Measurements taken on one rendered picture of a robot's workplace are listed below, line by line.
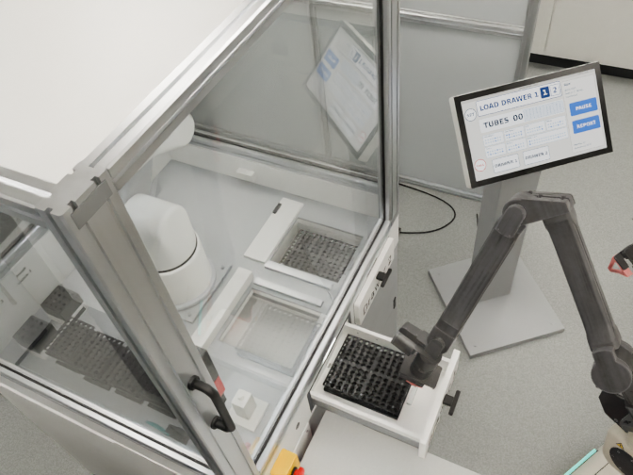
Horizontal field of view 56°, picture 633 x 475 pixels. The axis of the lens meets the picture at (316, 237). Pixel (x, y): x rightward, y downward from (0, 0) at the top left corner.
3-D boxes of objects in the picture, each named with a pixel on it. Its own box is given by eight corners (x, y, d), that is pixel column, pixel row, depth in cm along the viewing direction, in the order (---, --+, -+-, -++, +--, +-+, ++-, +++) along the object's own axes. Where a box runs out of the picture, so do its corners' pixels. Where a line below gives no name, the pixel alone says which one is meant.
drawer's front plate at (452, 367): (457, 368, 174) (461, 350, 166) (424, 460, 158) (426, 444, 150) (451, 367, 175) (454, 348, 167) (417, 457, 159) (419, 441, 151)
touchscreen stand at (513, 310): (563, 332, 269) (631, 166, 192) (469, 358, 265) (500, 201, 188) (511, 250, 301) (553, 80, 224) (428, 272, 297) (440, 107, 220)
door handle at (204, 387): (241, 428, 113) (219, 383, 98) (234, 440, 111) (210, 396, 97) (219, 418, 115) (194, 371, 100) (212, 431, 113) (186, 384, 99)
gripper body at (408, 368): (433, 391, 155) (441, 381, 149) (397, 374, 157) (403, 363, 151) (441, 369, 159) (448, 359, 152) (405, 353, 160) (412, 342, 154)
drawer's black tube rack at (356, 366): (418, 369, 173) (419, 359, 168) (397, 423, 164) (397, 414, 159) (348, 344, 181) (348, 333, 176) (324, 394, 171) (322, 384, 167)
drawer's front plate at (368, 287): (394, 258, 203) (394, 237, 194) (360, 326, 187) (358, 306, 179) (389, 256, 203) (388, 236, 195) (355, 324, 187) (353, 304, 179)
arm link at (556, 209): (562, 186, 115) (572, 174, 123) (496, 205, 123) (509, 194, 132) (638, 392, 120) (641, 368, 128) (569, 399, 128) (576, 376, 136)
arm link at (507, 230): (531, 215, 120) (543, 201, 129) (506, 200, 122) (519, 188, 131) (440, 362, 142) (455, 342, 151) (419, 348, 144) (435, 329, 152)
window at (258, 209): (384, 220, 191) (379, -101, 118) (252, 466, 144) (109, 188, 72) (382, 219, 191) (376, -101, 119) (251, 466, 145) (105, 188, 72)
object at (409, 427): (449, 368, 173) (451, 358, 168) (419, 449, 159) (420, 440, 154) (326, 323, 187) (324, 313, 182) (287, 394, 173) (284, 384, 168)
